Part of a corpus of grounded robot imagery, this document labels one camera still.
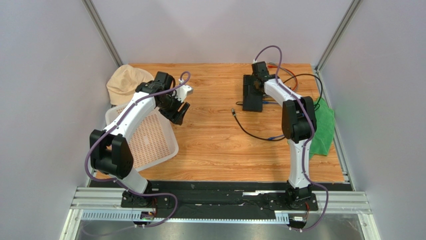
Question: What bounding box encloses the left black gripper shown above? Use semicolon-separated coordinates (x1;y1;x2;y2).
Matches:
157;91;190;126

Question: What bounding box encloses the black network switch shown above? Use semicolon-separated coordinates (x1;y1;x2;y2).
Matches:
242;75;263;112

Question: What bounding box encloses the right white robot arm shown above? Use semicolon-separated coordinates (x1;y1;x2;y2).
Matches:
251;61;316;209

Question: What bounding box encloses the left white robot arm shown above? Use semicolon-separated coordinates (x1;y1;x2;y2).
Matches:
84;71;193;206

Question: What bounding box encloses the beige bucket hat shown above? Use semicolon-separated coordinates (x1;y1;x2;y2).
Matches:
106;64;154;106

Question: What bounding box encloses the green cloth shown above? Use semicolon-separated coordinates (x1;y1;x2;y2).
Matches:
309;98;336;159

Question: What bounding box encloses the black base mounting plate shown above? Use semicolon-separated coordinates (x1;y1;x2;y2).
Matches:
89;181;334;220

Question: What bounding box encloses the red ethernet cable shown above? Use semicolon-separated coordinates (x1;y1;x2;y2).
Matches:
266;64;298;91

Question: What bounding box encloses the grey ethernet cable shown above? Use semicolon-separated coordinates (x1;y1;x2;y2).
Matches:
268;61;299;91

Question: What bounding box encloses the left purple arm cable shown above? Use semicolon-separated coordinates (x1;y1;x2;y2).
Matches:
84;71;192;229

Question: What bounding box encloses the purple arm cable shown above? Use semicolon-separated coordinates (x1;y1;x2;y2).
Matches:
84;71;192;229
253;45;330;233

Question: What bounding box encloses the blue ethernet cable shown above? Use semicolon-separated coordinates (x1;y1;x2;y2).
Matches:
262;101;286;141

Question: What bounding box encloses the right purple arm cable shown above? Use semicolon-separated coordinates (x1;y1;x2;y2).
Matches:
253;45;330;233

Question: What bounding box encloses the aluminium front rail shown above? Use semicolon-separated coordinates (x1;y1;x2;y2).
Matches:
60;187;380;240

